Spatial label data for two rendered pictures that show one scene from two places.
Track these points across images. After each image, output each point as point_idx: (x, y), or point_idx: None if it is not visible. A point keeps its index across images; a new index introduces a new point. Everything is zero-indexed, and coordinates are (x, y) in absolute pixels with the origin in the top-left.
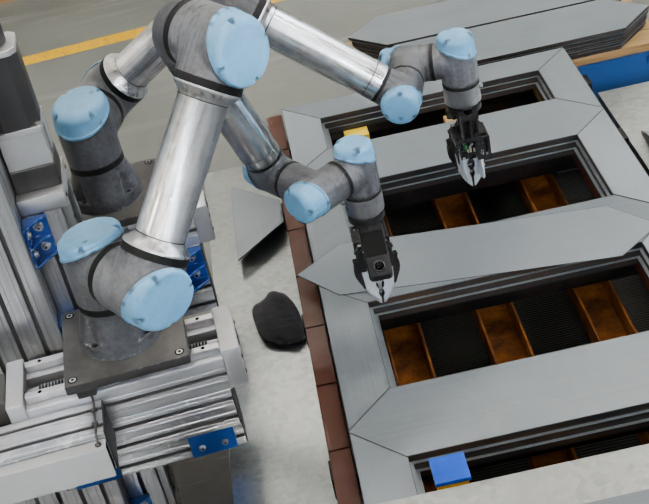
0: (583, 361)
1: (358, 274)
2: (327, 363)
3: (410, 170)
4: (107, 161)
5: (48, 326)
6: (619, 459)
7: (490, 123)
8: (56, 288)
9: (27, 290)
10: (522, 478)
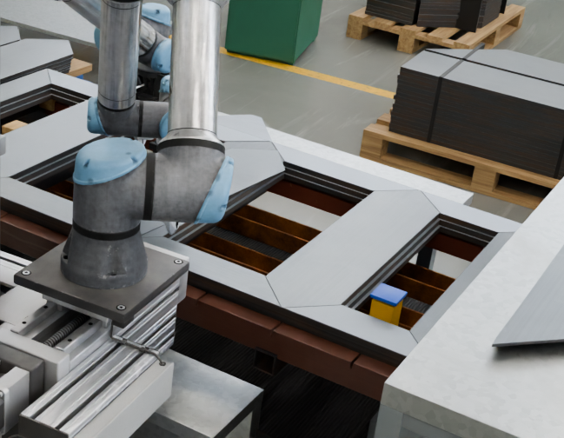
0: (354, 225)
1: None
2: None
3: (54, 155)
4: None
5: None
6: (537, 218)
7: (69, 118)
8: None
9: None
10: (514, 242)
